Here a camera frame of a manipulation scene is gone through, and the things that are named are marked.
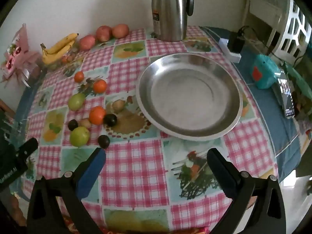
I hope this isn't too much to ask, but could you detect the large orange tangerine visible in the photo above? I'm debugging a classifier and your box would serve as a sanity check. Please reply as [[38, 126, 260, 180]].
[[89, 106, 107, 125]]

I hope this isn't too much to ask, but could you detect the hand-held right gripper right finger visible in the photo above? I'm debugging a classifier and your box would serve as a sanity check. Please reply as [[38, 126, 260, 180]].
[[207, 148, 286, 234]]

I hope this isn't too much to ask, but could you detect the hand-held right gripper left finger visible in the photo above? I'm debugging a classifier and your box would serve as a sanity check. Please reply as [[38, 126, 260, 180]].
[[26, 147, 106, 234]]

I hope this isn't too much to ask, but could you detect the teal box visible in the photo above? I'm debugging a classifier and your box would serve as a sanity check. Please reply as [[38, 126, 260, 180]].
[[251, 54, 283, 90]]

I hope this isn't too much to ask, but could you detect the oval green jujube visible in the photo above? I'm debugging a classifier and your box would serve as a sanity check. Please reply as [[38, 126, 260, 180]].
[[68, 93, 86, 111]]

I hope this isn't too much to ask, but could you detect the round green jujube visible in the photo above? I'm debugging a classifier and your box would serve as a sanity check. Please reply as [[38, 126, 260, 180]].
[[69, 126, 90, 148]]

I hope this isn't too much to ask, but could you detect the orange tangerine with twig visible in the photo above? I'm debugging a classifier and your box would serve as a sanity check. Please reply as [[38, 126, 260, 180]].
[[93, 79, 108, 94]]

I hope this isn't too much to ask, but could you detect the pink paper flower bouquet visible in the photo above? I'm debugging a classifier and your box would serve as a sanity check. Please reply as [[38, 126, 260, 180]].
[[0, 23, 42, 88]]

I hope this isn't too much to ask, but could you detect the black power adapter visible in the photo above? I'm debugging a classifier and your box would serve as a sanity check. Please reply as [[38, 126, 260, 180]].
[[227, 26, 246, 54]]

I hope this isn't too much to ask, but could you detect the white power strip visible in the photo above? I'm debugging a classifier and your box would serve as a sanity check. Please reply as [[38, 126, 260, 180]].
[[219, 38, 242, 63]]

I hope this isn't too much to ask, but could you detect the white lattice chair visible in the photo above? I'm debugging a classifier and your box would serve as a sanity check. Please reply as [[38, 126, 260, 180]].
[[268, 0, 312, 59]]

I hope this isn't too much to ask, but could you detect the pink checkered printed tablecloth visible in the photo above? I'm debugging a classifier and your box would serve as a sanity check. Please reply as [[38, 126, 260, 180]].
[[21, 26, 279, 234]]

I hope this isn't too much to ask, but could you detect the glass bowl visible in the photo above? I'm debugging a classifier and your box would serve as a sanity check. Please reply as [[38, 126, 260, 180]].
[[47, 41, 81, 70]]

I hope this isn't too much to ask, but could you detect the clear plastic wrapper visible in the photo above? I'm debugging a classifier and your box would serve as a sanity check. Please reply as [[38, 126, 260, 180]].
[[2, 116, 28, 149]]

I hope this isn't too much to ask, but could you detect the green plastic object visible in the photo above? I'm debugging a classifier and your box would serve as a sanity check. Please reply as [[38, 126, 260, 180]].
[[284, 62, 312, 95]]

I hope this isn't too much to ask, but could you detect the red apple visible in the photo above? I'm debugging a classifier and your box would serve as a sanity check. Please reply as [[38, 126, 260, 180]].
[[96, 26, 113, 42], [112, 24, 129, 39], [78, 35, 96, 51]]

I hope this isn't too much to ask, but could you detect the stainless steel thermos jug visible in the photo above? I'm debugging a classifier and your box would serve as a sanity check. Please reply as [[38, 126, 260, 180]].
[[151, 0, 195, 42]]

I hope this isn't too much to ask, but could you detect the yellow banana bunch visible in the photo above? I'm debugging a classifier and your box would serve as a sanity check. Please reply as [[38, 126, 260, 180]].
[[40, 33, 80, 65]]

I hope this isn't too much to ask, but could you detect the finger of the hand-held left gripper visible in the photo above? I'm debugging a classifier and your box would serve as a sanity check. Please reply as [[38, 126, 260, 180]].
[[0, 138, 39, 195]]

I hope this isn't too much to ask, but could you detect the round stainless steel plate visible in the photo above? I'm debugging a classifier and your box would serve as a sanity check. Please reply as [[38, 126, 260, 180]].
[[138, 54, 243, 141]]

